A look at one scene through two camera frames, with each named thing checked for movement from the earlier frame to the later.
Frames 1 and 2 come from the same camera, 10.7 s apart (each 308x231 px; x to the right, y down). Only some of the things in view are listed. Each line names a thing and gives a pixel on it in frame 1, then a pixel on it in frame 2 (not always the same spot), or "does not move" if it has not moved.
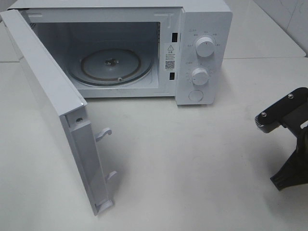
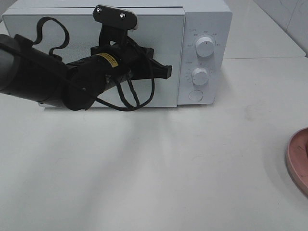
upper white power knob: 204,46 does not move
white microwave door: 70,106 to 69,34
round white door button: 196,95 does not move
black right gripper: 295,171 to 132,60
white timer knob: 200,76 does not move
